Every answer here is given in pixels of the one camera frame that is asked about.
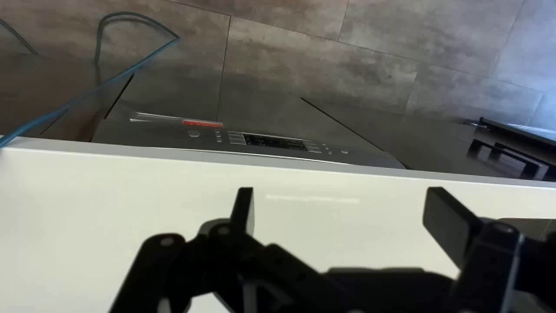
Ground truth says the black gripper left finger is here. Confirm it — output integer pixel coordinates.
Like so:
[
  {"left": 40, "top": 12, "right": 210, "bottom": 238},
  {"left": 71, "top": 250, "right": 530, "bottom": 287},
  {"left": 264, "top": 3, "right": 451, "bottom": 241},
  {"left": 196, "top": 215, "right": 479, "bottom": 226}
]
[{"left": 109, "top": 186, "right": 349, "bottom": 313}]

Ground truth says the stainless steel dishwasher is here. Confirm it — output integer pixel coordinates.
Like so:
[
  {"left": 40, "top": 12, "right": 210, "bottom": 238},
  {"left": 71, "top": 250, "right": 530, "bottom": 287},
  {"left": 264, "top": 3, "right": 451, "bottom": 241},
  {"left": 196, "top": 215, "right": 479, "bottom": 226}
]
[{"left": 92, "top": 71, "right": 406, "bottom": 170}]

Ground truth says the blue cable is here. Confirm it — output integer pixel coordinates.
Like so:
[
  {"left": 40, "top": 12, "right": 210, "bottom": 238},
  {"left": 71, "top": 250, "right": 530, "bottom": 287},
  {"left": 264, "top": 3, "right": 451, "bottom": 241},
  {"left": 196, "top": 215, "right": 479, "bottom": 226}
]
[{"left": 0, "top": 10, "right": 180, "bottom": 147}]

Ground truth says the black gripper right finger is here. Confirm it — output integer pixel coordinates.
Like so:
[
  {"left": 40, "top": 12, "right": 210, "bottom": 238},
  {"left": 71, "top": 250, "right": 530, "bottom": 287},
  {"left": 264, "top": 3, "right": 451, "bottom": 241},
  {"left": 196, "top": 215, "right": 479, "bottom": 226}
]
[{"left": 422, "top": 186, "right": 556, "bottom": 313}]

